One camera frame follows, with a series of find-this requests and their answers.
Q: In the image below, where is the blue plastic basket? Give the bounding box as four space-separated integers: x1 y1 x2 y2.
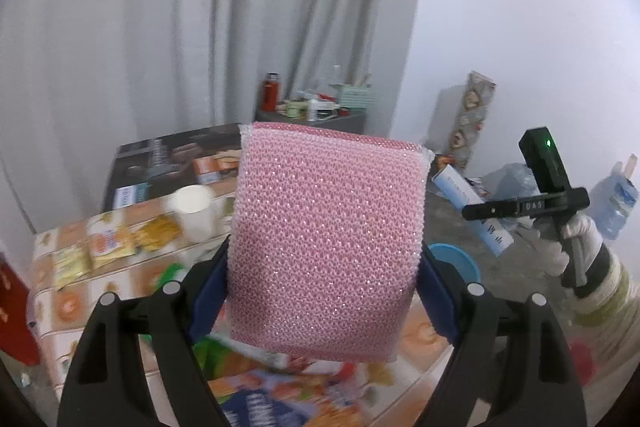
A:
427 243 481 283

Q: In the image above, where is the green snack bag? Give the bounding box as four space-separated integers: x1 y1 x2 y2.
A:
192 337 281 378

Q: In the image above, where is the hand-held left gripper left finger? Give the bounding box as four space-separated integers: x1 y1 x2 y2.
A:
56 243 232 427

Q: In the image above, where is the white paper cup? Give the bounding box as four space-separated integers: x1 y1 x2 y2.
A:
166 184 213 244

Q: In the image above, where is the leaf patterned tablecloth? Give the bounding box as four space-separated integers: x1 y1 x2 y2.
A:
30 194 461 427

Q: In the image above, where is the grey curtain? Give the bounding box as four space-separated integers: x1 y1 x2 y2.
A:
0 0 431 233

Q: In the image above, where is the green storage basket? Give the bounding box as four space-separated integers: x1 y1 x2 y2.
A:
340 82 376 108

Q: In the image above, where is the white and blue carton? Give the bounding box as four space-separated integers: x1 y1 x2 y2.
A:
431 166 512 258

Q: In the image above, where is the red thermos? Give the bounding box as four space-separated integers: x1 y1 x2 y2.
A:
260 73 281 112

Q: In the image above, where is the small green packet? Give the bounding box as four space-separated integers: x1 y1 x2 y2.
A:
150 262 191 295

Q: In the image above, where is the dark printed board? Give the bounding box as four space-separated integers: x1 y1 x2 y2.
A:
102 123 251 212

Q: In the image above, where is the water jug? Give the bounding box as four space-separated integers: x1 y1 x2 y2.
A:
587 167 640 242

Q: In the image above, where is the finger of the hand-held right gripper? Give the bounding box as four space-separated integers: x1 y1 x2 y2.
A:
461 196 524 223

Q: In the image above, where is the clear plastic bag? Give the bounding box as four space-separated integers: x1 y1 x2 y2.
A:
482 163 538 228

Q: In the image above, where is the orange small packet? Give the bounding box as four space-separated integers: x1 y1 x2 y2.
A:
86 224 137 270

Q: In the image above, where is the purple chips bag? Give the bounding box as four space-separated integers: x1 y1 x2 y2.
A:
207 357 381 427

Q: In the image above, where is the pink mesh sponge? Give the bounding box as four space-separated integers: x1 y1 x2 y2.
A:
227 122 435 364

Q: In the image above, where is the gold small packet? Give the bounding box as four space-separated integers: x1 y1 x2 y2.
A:
132 213 182 253

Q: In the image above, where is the grey cabinet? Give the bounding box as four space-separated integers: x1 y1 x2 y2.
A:
255 107 367 138

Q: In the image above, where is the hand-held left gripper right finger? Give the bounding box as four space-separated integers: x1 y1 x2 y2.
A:
419 241 587 427

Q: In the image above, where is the person's right forearm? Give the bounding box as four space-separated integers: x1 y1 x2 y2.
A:
570 244 640 427

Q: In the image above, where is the person's right hand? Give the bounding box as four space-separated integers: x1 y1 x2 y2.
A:
559 212 608 278

